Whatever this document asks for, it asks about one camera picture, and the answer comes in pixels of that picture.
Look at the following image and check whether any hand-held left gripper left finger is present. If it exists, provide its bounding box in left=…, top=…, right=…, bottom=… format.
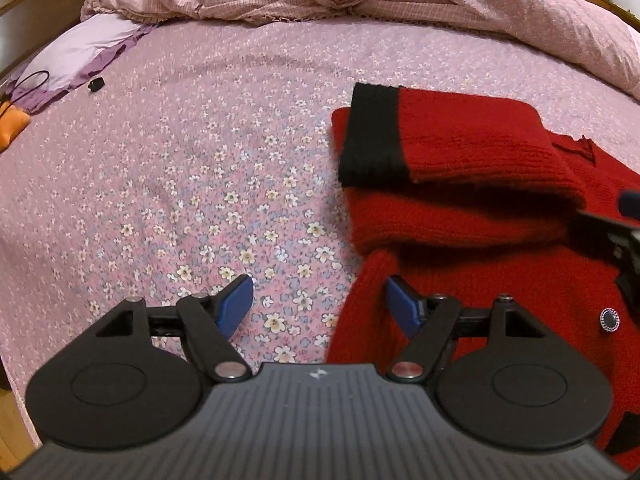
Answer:
left=95, top=275, right=254, bottom=383

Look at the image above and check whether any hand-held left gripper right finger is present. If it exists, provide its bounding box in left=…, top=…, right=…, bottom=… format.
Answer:
left=386, top=276, right=546, bottom=382

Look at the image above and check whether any red knit cardigan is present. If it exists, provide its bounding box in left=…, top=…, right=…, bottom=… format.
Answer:
left=325, top=81, right=640, bottom=456

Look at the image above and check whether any pink floral bedsheet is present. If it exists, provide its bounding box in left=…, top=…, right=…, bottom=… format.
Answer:
left=0, top=12, right=640, bottom=451

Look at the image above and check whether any orange cloth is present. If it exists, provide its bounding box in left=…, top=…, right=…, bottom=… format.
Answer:
left=0, top=101, right=31, bottom=155

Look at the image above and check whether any white and purple pillow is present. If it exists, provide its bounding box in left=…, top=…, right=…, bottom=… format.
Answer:
left=2, top=12, right=151, bottom=111

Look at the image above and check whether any black cable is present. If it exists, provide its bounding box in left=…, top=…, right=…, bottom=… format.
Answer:
left=14, top=71, right=50, bottom=98

